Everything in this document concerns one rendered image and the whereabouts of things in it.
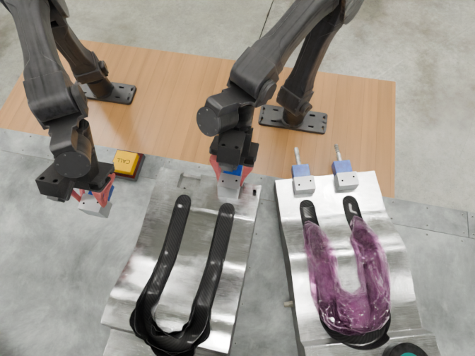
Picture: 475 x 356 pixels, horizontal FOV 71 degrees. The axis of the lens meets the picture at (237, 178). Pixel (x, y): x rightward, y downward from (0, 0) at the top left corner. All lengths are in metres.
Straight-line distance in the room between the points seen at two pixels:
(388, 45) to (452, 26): 0.47
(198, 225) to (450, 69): 2.05
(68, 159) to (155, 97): 0.54
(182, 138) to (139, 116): 0.16
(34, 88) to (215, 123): 0.31
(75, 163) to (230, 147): 0.27
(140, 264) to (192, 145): 0.38
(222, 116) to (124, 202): 0.45
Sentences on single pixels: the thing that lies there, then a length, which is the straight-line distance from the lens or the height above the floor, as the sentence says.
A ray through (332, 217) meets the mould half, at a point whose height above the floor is 0.86.
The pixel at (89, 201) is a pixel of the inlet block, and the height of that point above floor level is 0.96.
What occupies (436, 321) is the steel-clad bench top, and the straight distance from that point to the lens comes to 0.95.
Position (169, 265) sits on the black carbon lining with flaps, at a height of 0.89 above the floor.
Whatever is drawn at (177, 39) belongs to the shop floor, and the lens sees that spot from 2.43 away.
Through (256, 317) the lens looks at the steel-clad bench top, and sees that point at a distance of 0.85.
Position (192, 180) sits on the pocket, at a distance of 0.87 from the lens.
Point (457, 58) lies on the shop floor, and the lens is 2.62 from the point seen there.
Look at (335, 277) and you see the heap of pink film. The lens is 0.78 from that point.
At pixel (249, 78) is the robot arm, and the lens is 0.63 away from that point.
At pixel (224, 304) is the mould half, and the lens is 0.73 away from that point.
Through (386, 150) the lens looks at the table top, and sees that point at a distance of 1.05.
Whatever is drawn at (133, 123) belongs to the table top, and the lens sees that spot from 1.07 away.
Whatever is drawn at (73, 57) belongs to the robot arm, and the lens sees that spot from 0.97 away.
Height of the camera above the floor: 1.65
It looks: 66 degrees down
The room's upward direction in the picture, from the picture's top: 4 degrees counter-clockwise
